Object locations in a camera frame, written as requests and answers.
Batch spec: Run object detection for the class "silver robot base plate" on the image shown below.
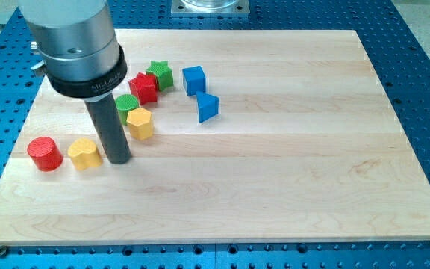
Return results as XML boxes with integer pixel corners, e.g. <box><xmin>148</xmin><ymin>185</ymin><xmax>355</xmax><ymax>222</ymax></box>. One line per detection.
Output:
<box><xmin>171</xmin><ymin>0</ymin><xmax>250</xmax><ymax>16</ymax></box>

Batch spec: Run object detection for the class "red star block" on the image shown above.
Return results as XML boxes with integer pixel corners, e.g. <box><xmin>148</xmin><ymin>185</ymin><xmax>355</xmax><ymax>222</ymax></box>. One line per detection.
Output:
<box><xmin>128</xmin><ymin>72</ymin><xmax>158</xmax><ymax>105</ymax></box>

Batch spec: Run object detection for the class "green cylinder block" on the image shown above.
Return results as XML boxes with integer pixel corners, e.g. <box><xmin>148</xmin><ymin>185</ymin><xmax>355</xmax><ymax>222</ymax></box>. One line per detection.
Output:
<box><xmin>115</xmin><ymin>94</ymin><xmax>139</xmax><ymax>126</ymax></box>

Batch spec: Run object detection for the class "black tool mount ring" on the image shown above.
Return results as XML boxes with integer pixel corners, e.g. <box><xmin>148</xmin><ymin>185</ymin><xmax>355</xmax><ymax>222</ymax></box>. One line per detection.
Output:
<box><xmin>46</xmin><ymin>45</ymin><xmax>128</xmax><ymax>99</ymax></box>

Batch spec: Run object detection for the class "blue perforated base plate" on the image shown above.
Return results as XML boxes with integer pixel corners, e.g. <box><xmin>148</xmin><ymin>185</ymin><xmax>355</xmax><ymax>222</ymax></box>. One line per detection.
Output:
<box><xmin>0</xmin><ymin>0</ymin><xmax>430</xmax><ymax>268</ymax></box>

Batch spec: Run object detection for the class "blue triangle block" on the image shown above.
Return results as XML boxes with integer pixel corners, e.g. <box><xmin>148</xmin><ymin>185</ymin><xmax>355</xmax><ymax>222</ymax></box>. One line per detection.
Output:
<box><xmin>196</xmin><ymin>91</ymin><xmax>219</xmax><ymax>123</ymax></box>

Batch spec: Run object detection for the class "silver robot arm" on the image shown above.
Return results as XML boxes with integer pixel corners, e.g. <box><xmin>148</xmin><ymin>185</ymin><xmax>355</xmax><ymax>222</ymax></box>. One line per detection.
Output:
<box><xmin>18</xmin><ymin>0</ymin><xmax>131</xmax><ymax>164</ymax></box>

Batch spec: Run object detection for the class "red cylinder block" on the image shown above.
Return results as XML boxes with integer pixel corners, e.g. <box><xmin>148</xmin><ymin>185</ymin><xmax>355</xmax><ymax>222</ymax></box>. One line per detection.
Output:
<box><xmin>27</xmin><ymin>137</ymin><xmax>63</xmax><ymax>172</ymax></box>

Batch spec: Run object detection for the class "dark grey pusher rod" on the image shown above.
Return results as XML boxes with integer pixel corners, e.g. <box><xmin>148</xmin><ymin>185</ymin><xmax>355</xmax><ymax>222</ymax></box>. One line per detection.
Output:
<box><xmin>84</xmin><ymin>93</ymin><xmax>131</xmax><ymax>164</ymax></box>

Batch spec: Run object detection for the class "blue cube block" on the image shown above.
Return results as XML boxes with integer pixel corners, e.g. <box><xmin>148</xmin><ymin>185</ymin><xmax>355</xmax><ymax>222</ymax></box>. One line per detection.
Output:
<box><xmin>182</xmin><ymin>66</ymin><xmax>206</xmax><ymax>96</ymax></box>

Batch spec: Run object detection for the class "yellow hexagon block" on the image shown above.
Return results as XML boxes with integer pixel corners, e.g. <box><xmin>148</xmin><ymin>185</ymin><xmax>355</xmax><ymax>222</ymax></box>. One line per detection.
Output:
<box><xmin>126</xmin><ymin>108</ymin><xmax>154</xmax><ymax>140</ymax></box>

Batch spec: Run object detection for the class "green star block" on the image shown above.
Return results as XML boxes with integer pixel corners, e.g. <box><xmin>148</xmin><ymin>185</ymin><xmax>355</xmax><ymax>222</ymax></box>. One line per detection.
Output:
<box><xmin>146</xmin><ymin>61</ymin><xmax>174</xmax><ymax>92</ymax></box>

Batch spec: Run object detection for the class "wooden board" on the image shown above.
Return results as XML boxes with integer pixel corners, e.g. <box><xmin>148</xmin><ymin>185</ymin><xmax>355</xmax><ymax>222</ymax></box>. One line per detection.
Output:
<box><xmin>0</xmin><ymin>29</ymin><xmax>430</xmax><ymax>246</ymax></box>

